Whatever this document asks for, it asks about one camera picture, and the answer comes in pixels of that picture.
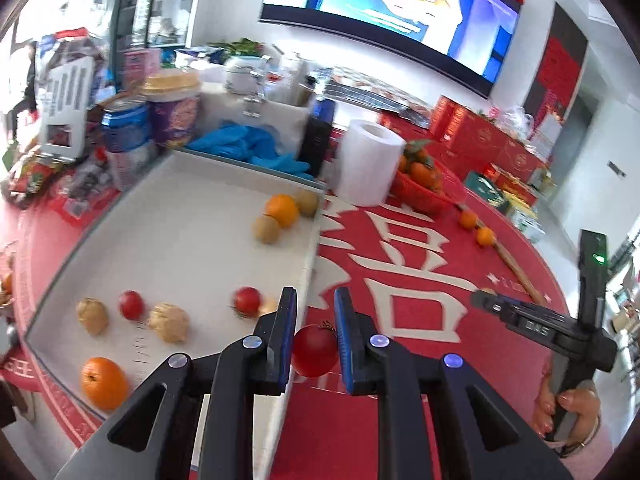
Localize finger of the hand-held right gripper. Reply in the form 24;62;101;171
470;287;583;353

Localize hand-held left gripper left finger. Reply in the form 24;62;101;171
55;286;299;480

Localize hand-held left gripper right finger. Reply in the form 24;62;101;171
333;287;576;480

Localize red tomato with stem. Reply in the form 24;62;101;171
291;323;340;377

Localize kiwi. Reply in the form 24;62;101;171
295;190;319;217
251;215;281;244

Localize large smooth orange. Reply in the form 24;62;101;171
265;194;300;228

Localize grey tray white interior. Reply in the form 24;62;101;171
22;146;330;480

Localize dimpled mandarin orange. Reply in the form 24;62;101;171
81;357;130;411

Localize person's right hand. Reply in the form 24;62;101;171
532;362;603;458

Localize wooden back scratcher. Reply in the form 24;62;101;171
452;200;548;306

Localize walnut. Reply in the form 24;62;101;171
76;298;110;336
147;302;191;344

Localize green gift box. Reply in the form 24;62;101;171
465;171;511;206

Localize red cardboard box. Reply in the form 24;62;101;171
490;135;546;178
430;95;453;141
447;107;493;161

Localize red plastic basket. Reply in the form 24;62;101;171
391;152;468;216

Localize white desk calendar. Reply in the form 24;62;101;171
532;110;563;148

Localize white paper towel roll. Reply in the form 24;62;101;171
334;119;407;207

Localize clear plastic bag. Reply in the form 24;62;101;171
495;105;533;138

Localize pile of leafy mandarins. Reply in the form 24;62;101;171
397;140;443;191

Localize black rectangular device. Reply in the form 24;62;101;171
300;100;334;179

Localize blue disposable gloves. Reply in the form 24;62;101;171
187;122;313;178

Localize white storage box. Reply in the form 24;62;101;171
200;82;313;148

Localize brown bottle black cap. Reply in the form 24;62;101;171
295;77;318;108

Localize chrome tap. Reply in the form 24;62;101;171
242;71;268;117

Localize checkered cloth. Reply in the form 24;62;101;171
320;67;431;121

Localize purple instant noodle cup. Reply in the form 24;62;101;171
142;72;202;150

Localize blue white can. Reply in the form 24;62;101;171
101;101;153;153

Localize white round container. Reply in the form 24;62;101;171
223;56;261;93

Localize potted green plant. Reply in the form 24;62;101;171
220;37;266;56

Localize red snack packets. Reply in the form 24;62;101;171
0;150;66;206

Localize pink carton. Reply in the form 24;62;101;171
124;50;162;91

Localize glass display cabinet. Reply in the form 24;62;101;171
95;0;206;56

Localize red wall panel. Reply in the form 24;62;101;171
525;2;588;121

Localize wall television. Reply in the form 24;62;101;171
259;0;523;100

